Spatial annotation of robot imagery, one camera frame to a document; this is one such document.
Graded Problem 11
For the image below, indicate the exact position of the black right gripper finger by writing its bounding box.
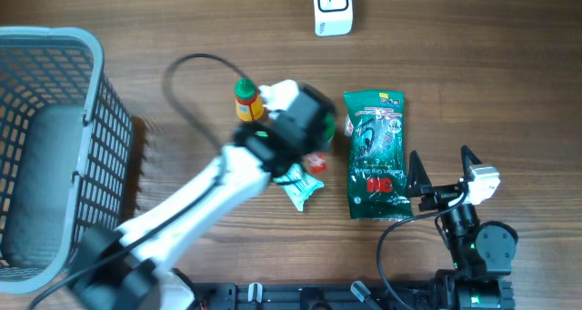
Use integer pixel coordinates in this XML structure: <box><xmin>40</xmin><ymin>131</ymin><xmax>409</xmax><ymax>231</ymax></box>
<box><xmin>460</xmin><ymin>145</ymin><xmax>482</xmax><ymax>180</ymax></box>
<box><xmin>405</xmin><ymin>151</ymin><xmax>432</xmax><ymax>198</ymax></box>

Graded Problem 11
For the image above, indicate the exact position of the small red packet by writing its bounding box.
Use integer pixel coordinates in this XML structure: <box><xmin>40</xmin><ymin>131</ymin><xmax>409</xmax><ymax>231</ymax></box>
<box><xmin>306</xmin><ymin>152</ymin><xmax>327</xmax><ymax>175</ymax></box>

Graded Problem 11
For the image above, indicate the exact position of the teal white sachet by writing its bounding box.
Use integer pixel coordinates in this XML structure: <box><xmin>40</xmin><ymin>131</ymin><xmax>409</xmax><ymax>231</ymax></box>
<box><xmin>273</xmin><ymin>164</ymin><xmax>324</xmax><ymax>212</ymax></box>

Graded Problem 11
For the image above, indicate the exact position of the red sauce bottle green cap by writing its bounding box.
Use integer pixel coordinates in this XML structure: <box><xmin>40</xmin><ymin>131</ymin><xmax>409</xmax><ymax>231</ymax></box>
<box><xmin>235</xmin><ymin>78</ymin><xmax>265</xmax><ymax>122</ymax></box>

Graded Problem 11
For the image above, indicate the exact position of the green glove package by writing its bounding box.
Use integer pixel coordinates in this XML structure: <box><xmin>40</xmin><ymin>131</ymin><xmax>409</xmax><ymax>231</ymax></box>
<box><xmin>344</xmin><ymin>90</ymin><xmax>413</xmax><ymax>221</ymax></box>

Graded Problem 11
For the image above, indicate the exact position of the green lid white jar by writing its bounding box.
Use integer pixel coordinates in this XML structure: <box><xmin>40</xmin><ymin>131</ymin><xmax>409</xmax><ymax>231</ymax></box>
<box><xmin>322</xmin><ymin>114</ymin><xmax>336</xmax><ymax>142</ymax></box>

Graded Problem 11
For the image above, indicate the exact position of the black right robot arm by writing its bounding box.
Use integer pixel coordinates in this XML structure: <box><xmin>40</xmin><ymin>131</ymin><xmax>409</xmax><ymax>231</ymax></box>
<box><xmin>406</xmin><ymin>145</ymin><xmax>518</xmax><ymax>309</ymax></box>

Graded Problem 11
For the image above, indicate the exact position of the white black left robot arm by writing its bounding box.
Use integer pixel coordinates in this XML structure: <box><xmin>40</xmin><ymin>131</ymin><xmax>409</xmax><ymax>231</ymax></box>
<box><xmin>66</xmin><ymin>81</ymin><xmax>336</xmax><ymax>309</ymax></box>

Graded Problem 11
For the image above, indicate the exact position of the white barcode scanner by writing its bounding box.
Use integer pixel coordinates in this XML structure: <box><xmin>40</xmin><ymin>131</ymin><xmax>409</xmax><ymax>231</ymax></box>
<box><xmin>313</xmin><ymin>0</ymin><xmax>354</xmax><ymax>37</ymax></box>

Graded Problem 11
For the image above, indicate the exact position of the grey plastic mesh basket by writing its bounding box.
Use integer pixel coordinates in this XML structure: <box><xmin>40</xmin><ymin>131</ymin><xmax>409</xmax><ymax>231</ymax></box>
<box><xmin>1</xmin><ymin>26</ymin><xmax>134</xmax><ymax>295</ymax></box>

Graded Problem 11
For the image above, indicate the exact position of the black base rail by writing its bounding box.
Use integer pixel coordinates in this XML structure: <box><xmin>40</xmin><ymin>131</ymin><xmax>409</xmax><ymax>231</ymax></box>
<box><xmin>190</xmin><ymin>278</ymin><xmax>517</xmax><ymax>310</ymax></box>

